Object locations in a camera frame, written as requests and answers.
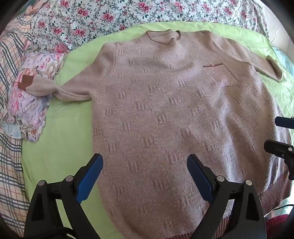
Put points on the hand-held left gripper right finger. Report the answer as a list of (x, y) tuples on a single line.
[(199, 177)]

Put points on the person's maroon clothing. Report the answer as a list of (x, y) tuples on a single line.
[(278, 226)]

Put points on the pink floral white duvet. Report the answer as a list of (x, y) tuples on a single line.
[(91, 18)]

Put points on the light blue cloth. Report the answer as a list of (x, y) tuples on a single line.
[(283, 57)]

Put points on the light green bed sheet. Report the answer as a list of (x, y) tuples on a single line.
[(69, 119)]

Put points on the lavender floral pillow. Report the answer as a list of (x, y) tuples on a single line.
[(29, 108)]

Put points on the beige patterned knit sweater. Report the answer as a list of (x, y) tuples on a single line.
[(160, 103)]

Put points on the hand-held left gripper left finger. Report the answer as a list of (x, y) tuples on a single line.
[(88, 181)]

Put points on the plaid blanket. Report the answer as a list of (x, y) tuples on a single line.
[(9, 174)]

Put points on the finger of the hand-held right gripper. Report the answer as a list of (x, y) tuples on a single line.
[(286, 122), (279, 148)]

